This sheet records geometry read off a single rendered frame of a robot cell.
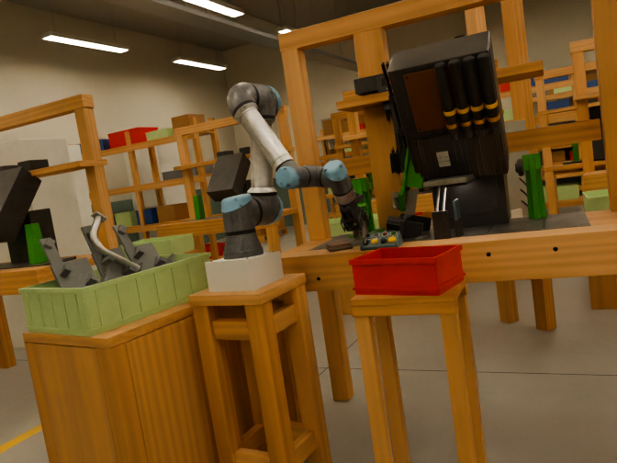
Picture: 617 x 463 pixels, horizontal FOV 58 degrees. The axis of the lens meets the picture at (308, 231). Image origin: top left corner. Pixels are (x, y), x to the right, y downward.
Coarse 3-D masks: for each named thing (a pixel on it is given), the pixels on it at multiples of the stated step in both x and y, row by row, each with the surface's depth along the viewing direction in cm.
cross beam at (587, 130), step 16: (544, 128) 246; (560, 128) 244; (576, 128) 241; (592, 128) 239; (512, 144) 252; (528, 144) 250; (544, 144) 247; (560, 144) 245; (352, 160) 283; (368, 160) 280
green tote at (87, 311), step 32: (192, 256) 241; (32, 288) 204; (64, 288) 191; (96, 288) 190; (128, 288) 201; (160, 288) 213; (192, 288) 226; (32, 320) 208; (64, 320) 195; (96, 320) 190; (128, 320) 200
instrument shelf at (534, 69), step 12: (540, 60) 224; (504, 72) 230; (516, 72) 228; (528, 72) 226; (540, 72) 231; (360, 96) 256; (372, 96) 253; (384, 96) 251; (348, 108) 262; (360, 108) 270
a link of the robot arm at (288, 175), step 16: (240, 96) 197; (256, 96) 203; (240, 112) 196; (256, 112) 197; (256, 128) 193; (256, 144) 195; (272, 144) 191; (272, 160) 190; (288, 160) 189; (288, 176) 184; (304, 176) 189
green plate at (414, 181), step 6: (408, 150) 225; (408, 156) 225; (408, 162) 226; (408, 168) 227; (408, 174) 228; (414, 174) 227; (420, 174) 226; (408, 180) 228; (414, 180) 227; (420, 180) 226; (402, 186) 228; (408, 186) 234; (414, 186) 228; (420, 186) 227
